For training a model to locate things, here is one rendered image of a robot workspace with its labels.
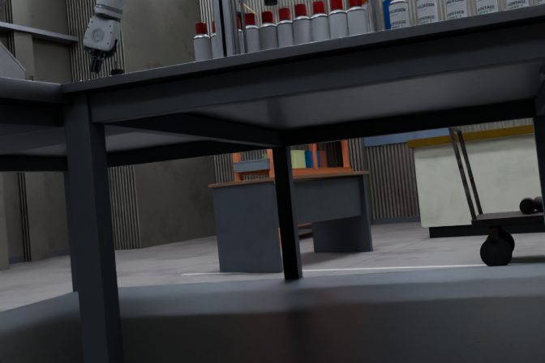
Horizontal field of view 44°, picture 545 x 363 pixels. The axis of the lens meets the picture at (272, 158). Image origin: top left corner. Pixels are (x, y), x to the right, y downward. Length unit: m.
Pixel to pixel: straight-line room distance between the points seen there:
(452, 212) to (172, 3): 5.97
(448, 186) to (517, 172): 0.63
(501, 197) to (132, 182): 5.10
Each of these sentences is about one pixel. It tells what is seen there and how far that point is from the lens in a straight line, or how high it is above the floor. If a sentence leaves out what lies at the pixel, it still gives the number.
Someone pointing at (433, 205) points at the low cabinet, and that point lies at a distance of 6.64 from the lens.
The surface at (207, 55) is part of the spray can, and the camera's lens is 2.02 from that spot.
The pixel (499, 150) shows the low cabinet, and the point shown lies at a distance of 6.48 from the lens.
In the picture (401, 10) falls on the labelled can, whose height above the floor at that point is 1.01.
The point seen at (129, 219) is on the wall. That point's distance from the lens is 9.60.
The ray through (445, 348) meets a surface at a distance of 1.46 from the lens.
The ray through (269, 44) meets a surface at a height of 0.99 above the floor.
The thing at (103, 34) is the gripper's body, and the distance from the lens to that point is 2.19.
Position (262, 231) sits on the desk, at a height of 0.30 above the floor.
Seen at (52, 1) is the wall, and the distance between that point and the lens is 10.49.
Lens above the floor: 0.56
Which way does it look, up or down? 3 degrees up
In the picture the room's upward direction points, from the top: 6 degrees counter-clockwise
